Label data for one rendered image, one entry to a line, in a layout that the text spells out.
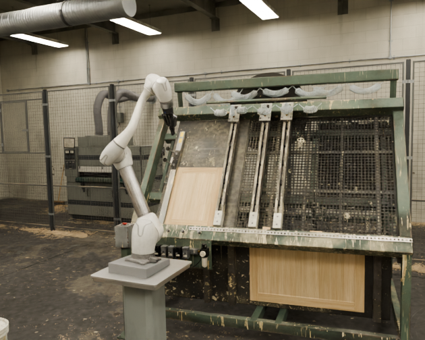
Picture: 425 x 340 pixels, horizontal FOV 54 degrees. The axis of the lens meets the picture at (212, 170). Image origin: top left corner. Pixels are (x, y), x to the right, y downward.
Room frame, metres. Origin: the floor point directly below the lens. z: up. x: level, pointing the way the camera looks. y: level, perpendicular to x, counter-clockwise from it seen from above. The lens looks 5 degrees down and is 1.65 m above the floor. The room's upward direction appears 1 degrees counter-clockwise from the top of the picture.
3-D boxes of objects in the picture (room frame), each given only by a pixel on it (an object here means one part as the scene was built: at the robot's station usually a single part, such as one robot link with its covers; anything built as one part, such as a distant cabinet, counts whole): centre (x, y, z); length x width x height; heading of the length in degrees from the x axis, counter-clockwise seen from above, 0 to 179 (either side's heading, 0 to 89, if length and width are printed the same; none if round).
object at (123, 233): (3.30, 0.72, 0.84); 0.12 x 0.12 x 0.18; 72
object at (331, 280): (3.23, -0.72, 0.53); 0.90 x 0.02 x 0.55; 72
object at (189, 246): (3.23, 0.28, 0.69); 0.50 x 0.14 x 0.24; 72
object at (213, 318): (3.78, -0.54, 0.41); 2.20 x 1.38 x 0.83; 72
